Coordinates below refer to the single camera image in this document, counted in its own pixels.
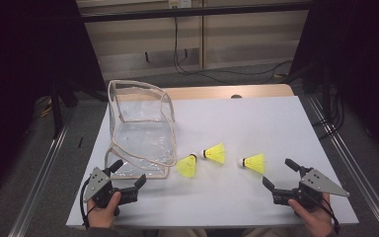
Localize wooden table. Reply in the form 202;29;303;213
114;83;296;102

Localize white table cover sheet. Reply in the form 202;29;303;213
65;95;360;230

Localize metal floor rail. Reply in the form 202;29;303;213
307;95;379;237
8;112;75;237

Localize black horizontal bar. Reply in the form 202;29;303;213
78;2;314;24

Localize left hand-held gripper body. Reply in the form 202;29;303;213
83;166;139;209

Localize hand-held gripper black cable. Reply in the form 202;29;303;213
309;194;341;235
79;177;100;230

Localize yellow shuttlecock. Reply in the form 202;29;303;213
237;152;265;176
199;142;226;165
176;152;198;179

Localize person's right hand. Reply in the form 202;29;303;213
288;193;336;237

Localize black floor cable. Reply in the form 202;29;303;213
172;16;294;85

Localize bundle of black cables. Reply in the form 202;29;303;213
312;85;344;139

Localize left hand-held gripper black cable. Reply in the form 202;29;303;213
79;177;100;230

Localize clear plastic bag beige trim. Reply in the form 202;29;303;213
104;79;179;181

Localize person's right leg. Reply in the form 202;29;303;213
242;226;312;237

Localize person's left hand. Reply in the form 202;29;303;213
86;192;122;230

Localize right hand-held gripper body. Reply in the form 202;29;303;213
271;166;350;210

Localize dark curtain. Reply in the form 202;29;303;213
0;0;107;198
289;0;379;162

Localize yellow cable bundle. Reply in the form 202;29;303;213
33;97;53;119

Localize right hand-held gripper black cable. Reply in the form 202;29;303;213
309;194;341;235

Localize black metal stand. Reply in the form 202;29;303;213
50;78;80;139

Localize white wall socket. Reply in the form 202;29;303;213
168;0;192;9

